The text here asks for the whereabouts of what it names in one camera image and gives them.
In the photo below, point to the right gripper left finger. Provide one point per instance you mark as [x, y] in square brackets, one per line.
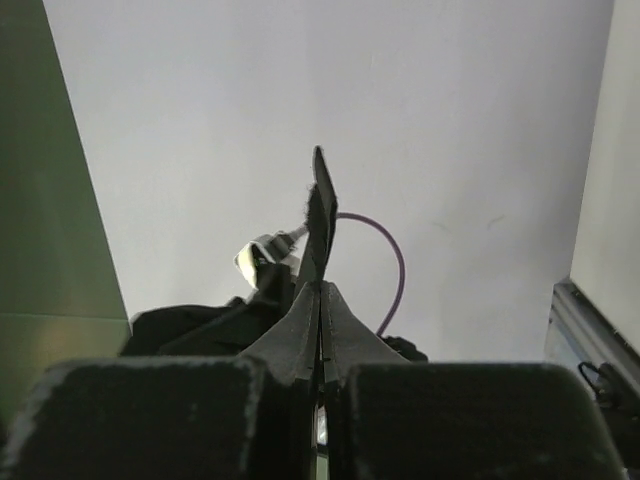
[252, 416]

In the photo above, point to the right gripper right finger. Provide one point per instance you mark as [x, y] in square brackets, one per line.
[389, 418]

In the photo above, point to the black folding umbrella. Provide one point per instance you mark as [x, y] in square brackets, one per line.
[320, 225]

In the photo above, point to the left aluminium frame post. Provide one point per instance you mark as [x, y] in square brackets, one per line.
[578, 332]

